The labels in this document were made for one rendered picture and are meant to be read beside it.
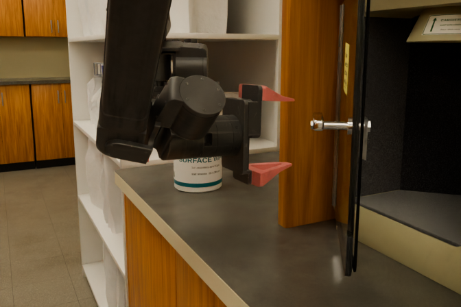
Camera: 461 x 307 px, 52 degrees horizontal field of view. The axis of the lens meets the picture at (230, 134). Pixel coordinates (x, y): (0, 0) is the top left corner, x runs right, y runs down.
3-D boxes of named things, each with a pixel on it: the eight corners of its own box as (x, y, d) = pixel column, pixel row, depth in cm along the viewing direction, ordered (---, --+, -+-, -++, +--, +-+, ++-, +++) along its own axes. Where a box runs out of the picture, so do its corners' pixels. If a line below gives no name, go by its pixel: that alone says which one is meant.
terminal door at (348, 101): (337, 208, 94) (346, 2, 87) (350, 281, 64) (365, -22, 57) (333, 208, 94) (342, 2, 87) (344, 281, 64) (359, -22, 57)
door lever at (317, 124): (345, 125, 73) (346, 109, 73) (350, 136, 64) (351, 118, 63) (310, 125, 74) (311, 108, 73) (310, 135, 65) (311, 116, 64)
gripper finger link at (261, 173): (304, 134, 67) (247, 137, 63) (302, 183, 68) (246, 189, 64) (278, 129, 73) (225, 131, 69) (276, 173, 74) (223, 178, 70)
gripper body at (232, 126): (256, 100, 63) (206, 100, 59) (254, 174, 64) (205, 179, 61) (234, 96, 69) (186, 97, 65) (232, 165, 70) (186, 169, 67)
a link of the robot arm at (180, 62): (147, 13, 88) (138, 21, 81) (207, 13, 89) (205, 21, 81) (151, 74, 93) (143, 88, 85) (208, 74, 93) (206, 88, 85)
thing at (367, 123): (367, 157, 66) (369, 117, 65) (369, 160, 64) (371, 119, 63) (352, 156, 67) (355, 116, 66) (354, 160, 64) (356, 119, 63)
